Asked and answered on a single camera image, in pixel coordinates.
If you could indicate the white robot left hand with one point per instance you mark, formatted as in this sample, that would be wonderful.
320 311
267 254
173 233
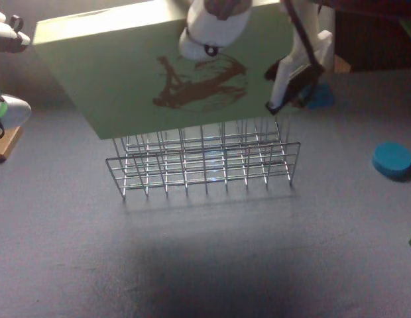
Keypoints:
10 111

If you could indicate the wooden block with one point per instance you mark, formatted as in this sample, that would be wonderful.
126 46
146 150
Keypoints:
5 145
343 64

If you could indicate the grey table cloth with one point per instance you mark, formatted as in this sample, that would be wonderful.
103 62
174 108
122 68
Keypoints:
59 248

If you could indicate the blue cylinder block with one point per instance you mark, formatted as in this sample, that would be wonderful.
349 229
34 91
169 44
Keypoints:
392 160

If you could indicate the light green book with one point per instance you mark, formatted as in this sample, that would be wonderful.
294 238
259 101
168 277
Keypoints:
109 83

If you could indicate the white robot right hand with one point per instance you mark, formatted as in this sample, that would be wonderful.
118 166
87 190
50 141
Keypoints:
215 30

